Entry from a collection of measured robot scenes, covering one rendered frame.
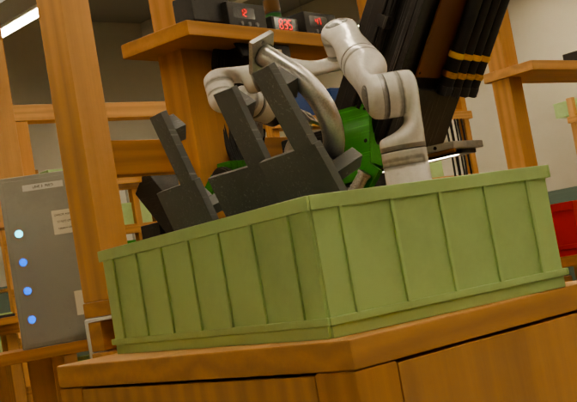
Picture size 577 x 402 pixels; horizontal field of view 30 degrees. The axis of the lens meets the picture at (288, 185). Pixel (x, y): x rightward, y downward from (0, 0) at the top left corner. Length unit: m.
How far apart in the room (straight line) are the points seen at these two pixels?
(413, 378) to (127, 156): 1.63
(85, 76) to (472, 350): 1.51
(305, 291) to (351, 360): 0.12
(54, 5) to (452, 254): 1.52
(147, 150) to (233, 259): 1.44
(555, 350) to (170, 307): 0.55
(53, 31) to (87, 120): 0.23
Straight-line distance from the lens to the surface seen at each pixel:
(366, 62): 2.27
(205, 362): 1.43
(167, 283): 1.60
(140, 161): 2.82
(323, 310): 1.27
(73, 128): 2.61
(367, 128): 2.82
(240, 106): 1.54
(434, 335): 1.32
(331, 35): 2.49
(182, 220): 1.78
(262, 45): 1.47
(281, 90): 1.40
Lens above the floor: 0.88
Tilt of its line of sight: 4 degrees up
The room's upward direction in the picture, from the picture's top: 10 degrees counter-clockwise
